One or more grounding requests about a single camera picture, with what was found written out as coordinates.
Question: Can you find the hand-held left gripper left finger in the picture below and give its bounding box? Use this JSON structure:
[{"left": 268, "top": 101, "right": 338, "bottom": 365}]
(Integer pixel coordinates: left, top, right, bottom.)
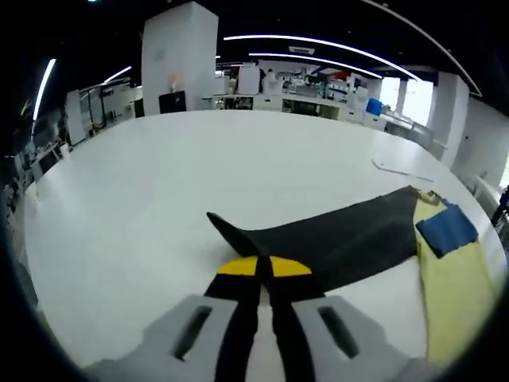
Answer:
[{"left": 138, "top": 255, "right": 263, "bottom": 382}]

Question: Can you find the yellow grey blue garment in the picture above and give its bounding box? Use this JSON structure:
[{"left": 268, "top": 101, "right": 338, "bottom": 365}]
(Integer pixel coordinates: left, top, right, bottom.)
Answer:
[{"left": 206, "top": 185, "right": 498, "bottom": 365}]

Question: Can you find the long ceiling light strip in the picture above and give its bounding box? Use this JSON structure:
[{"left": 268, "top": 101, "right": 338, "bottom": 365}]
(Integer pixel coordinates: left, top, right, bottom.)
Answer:
[
  {"left": 249, "top": 51, "right": 385, "bottom": 79},
  {"left": 223, "top": 34, "right": 418, "bottom": 80}
]

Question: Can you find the plain white pillar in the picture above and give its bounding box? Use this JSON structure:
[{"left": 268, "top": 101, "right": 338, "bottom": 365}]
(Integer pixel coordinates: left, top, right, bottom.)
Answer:
[{"left": 431, "top": 71, "right": 470, "bottom": 160}]

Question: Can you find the white cabinet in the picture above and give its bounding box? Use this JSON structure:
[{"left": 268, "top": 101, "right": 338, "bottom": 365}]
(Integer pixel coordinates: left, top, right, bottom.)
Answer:
[{"left": 237, "top": 65, "right": 262, "bottom": 96}]

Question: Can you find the white pillar with red mark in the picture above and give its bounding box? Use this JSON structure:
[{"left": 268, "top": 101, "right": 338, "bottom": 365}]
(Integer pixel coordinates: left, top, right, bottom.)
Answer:
[{"left": 142, "top": 2, "right": 219, "bottom": 116}]

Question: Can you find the white template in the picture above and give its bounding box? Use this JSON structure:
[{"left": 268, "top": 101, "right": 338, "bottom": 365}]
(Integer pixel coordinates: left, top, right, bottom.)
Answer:
[{"left": 371, "top": 157, "right": 437, "bottom": 183}]

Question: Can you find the long white workbench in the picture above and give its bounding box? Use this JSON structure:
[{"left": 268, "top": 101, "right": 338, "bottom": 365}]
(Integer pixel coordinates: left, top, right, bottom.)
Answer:
[{"left": 214, "top": 92, "right": 387, "bottom": 132}]

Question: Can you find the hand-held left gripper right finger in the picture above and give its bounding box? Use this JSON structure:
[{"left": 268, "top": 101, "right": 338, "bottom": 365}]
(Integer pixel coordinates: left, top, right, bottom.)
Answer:
[{"left": 266, "top": 255, "right": 398, "bottom": 382}]

